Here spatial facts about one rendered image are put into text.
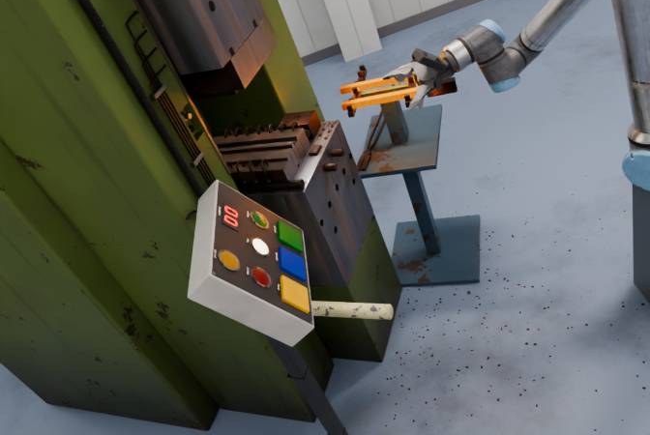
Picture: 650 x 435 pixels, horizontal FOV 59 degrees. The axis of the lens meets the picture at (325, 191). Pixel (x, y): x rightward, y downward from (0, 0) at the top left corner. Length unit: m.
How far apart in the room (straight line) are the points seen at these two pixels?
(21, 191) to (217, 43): 0.70
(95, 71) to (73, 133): 0.22
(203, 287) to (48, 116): 0.63
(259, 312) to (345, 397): 1.16
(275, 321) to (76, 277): 0.83
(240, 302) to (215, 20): 0.74
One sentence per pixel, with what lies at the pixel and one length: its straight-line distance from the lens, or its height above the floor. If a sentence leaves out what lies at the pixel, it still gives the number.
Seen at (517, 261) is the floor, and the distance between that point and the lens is 2.61.
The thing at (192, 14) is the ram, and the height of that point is 1.52.
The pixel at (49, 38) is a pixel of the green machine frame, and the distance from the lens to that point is 1.42.
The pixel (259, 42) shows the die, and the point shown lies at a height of 1.33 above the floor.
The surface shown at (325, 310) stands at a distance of 1.78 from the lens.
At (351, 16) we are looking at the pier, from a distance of 4.46.
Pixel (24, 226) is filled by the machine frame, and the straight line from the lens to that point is 1.84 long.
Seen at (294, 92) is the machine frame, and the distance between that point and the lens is 2.18.
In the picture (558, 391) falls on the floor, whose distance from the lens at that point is 2.24.
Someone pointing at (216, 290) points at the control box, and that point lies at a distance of 1.21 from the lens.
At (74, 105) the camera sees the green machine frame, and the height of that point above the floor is 1.46.
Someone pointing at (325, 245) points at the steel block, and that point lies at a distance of 1.91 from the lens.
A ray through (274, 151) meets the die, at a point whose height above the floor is 0.99.
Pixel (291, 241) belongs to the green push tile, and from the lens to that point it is 1.46.
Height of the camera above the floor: 1.93
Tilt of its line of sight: 36 degrees down
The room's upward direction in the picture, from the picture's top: 23 degrees counter-clockwise
